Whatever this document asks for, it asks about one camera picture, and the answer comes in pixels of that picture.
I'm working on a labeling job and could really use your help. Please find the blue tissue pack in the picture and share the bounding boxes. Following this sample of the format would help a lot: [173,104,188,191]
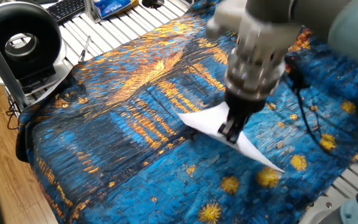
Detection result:
[93,0,133,19]

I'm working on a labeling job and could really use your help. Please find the white paper sheet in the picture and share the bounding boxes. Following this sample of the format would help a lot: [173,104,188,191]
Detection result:
[176,101,285,174]

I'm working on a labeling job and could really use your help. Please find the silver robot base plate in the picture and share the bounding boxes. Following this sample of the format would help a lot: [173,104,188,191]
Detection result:
[300,194,344,224]

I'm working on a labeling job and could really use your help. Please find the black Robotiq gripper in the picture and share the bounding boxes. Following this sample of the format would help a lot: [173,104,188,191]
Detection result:
[218,91,267,144]

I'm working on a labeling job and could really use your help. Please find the thin black wires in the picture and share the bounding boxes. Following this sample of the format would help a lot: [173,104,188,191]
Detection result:
[4,93,21,130]

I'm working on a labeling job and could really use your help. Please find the grey diagonal metal pole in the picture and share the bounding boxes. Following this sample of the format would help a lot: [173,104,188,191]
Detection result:
[0,18,29,110]

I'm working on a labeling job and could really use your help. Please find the starry night painted tablecloth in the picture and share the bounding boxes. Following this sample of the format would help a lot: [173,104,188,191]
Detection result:
[15,0,358,224]

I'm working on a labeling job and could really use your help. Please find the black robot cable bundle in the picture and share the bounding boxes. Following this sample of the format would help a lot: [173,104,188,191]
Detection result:
[286,55,358,162]

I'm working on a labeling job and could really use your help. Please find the black keyboard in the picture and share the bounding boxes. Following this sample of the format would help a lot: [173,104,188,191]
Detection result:
[46,0,86,25]

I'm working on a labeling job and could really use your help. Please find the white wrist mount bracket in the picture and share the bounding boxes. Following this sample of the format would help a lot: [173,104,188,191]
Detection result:
[205,0,251,40]

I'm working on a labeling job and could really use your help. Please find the grey pen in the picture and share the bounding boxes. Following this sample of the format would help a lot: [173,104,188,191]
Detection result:
[78,35,92,64]

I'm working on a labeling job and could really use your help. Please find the short aluminium upright profile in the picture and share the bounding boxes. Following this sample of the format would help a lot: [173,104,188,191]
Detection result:
[84,0,102,23]

